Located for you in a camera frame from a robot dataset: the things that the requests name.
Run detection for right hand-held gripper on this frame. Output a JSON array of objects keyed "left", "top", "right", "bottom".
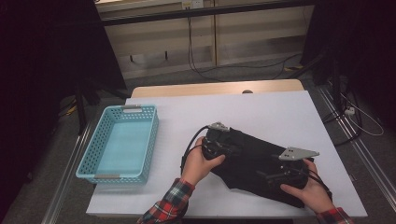
[{"left": 265, "top": 147, "right": 320, "bottom": 190}]

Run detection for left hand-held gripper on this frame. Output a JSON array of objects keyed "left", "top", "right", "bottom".
[{"left": 201, "top": 121, "right": 241, "bottom": 161}]

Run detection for black pants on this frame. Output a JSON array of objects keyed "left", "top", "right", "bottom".
[{"left": 204, "top": 127, "right": 312, "bottom": 209}]

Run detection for light blue plastic basket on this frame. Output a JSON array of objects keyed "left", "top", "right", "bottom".
[{"left": 75, "top": 105, "right": 160, "bottom": 185}]

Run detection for person's left hand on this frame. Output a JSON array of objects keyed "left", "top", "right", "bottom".
[{"left": 181, "top": 136, "right": 226, "bottom": 187}]

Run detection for person's right hand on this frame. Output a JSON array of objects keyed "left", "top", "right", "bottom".
[{"left": 279, "top": 158, "right": 335, "bottom": 216}]

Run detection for black metal stand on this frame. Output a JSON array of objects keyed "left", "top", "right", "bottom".
[{"left": 288, "top": 49, "right": 344, "bottom": 110}]

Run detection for beige panel cabinet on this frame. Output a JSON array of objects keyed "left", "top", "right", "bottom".
[{"left": 94, "top": 0, "right": 316, "bottom": 80}]

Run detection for black tripod stand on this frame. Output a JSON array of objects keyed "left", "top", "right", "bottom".
[{"left": 74, "top": 77, "right": 132, "bottom": 134}]

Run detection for dark horizontal bar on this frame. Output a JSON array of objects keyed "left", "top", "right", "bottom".
[{"left": 99, "top": 0, "right": 316, "bottom": 26}]

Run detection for black curtain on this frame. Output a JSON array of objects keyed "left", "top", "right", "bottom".
[
  {"left": 0, "top": 0, "right": 127, "bottom": 218},
  {"left": 300, "top": 0, "right": 396, "bottom": 125}
]

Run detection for yellow strip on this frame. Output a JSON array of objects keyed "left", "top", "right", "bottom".
[{"left": 59, "top": 104, "right": 78, "bottom": 118}]

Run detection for left hand-held gripper black cable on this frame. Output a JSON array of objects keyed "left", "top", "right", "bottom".
[{"left": 180, "top": 125, "right": 210, "bottom": 175}]

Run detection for hand-held gripper black cable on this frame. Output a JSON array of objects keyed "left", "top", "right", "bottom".
[
  {"left": 290, "top": 166, "right": 333, "bottom": 200},
  {"left": 180, "top": 125, "right": 210, "bottom": 175}
]

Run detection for right hand-held gripper black cable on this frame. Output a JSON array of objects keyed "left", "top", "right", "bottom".
[{"left": 290, "top": 166, "right": 333, "bottom": 200}]

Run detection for metal floor rail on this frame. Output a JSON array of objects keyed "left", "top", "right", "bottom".
[
  {"left": 316, "top": 83, "right": 396, "bottom": 203},
  {"left": 40, "top": 120, "right": 94, "bottom": 224}
]

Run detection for looped black floor cable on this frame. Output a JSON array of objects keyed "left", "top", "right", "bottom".
[{"left": 321, "top": 90, "right": 363, "bottom": 147}]

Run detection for long black floor cable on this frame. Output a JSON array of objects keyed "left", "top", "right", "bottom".
[{"left": 191, "top": 52, "right": 304, "bottom": 80}]

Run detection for white floor cable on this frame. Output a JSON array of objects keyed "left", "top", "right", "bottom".
[{"left": 340, "top": 92, "right": 385, "bottom": 137}]

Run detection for black hanging wall cable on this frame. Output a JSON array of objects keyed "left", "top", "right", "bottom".
[{"left": 186, "top": 15, "right": 225, "bottom": 82}]

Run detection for white wall socket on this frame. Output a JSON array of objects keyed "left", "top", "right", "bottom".
[{"left": 181, "top": 0, "right": 205, "bottom": 9}]

